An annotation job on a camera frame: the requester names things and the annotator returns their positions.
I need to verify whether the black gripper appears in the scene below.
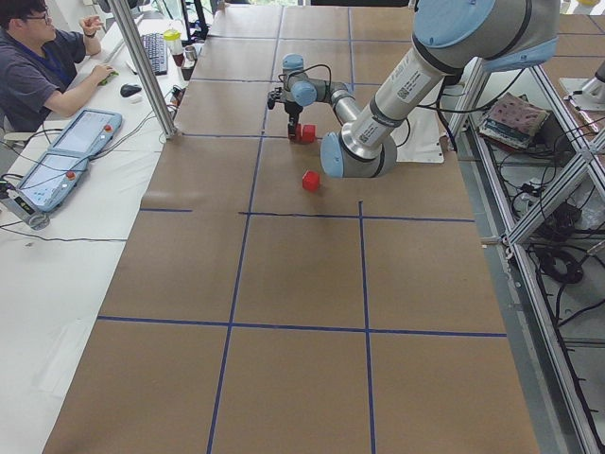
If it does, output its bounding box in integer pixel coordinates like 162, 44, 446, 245
267, 87, 303, 141

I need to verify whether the red block placed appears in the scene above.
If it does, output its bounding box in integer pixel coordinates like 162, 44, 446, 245
295, 124, 316, 144
302, 170, 320, 192

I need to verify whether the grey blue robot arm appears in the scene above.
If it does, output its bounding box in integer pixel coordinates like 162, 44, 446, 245
267, 0, 560, 178

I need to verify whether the yellow lidded cup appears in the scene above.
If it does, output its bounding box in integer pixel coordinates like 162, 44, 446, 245
163, 28, 184, 67

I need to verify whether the black keyboard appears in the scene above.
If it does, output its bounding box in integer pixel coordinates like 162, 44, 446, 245
141, 33, 168, 76

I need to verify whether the black computer mouse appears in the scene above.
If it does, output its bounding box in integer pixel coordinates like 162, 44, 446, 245
119, 83, 142, 98

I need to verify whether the brown paper table cover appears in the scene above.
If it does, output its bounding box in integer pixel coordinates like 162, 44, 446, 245
42, 5, 605, 454

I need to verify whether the upper teach pendant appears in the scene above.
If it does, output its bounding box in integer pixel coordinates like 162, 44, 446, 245
47, 108, 123, 158

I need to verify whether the teach pendant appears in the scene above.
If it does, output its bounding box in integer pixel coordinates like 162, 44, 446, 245
18, 151, 90, 213
47, 108, 123, 158

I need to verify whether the stack of cloths and books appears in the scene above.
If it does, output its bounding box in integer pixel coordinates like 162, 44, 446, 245
478, 93, 550, 149

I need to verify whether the lower teach pendant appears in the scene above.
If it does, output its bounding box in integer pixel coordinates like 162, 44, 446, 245
18, 151, 90, 213

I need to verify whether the seated person in grey shirt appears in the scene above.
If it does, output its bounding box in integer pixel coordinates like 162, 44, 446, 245
1, 1, 114, 132

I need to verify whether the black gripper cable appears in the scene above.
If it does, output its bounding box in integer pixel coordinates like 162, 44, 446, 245
302, 63, 335, 94

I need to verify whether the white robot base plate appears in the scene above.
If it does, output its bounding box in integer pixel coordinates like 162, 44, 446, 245
391, 109, 444, 164

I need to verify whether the aluminium frame post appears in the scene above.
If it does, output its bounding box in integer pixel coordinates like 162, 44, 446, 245
109, 0, 177, 139

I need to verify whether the aluminium frame rail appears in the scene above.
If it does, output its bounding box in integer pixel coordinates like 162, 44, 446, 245
451, 61, 604, 453

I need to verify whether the coiled black floor cable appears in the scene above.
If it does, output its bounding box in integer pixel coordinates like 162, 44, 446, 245
538, 245, 587, 285

